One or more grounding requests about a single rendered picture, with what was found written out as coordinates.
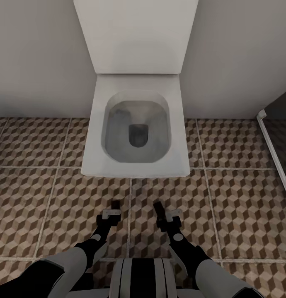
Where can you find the door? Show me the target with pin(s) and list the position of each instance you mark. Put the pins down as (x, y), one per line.
(274, 119)

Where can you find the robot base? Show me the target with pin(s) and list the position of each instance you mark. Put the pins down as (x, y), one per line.
(84, 289)

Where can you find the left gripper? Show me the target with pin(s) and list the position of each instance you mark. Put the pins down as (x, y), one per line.
(111, 221)

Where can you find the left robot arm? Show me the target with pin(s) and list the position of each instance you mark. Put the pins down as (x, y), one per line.
(55, 275)

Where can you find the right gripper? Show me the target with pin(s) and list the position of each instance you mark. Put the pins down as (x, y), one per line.
(165, 226)

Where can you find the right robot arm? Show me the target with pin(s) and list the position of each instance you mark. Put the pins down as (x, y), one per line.
(211, 279)

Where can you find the mousetrap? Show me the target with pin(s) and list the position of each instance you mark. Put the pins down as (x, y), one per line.
(115, 204)
(160, 211)

